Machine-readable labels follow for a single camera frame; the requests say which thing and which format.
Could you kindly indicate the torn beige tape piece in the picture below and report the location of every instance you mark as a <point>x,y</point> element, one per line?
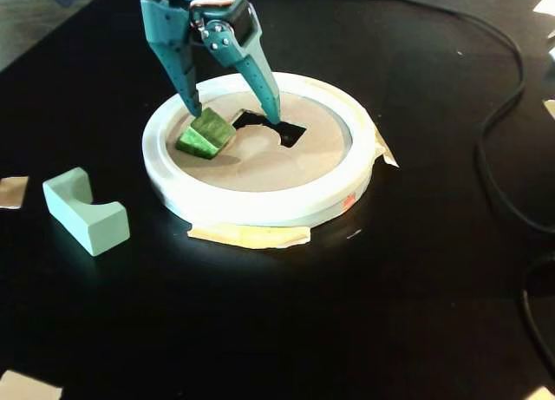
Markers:
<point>12,192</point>

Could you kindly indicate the white round sorter container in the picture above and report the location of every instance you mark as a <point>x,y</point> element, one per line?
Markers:
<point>260,209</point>

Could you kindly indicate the crumpled masking tape piece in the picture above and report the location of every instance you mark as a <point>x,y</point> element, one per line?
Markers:
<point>388,155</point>

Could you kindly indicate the long masking tape strip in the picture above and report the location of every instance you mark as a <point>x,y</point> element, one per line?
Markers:
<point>251,237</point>

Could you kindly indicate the white paper sheet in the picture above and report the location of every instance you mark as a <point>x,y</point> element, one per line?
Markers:
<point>545,5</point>

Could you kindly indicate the cardboard insert with cut holes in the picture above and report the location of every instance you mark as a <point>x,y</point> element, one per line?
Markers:
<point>269,165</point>

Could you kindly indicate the beige tape patch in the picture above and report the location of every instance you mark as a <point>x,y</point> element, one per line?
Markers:
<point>544,395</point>
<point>26,387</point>

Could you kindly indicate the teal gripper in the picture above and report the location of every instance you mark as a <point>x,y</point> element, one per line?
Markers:
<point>166,24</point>

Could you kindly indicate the green wooden cube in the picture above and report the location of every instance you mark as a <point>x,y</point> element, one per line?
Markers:
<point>208,133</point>

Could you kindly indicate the small beige tape scrap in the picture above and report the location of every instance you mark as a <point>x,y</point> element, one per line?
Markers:
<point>550,109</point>

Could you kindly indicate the pale green arch block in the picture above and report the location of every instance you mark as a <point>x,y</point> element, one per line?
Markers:
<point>95,231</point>

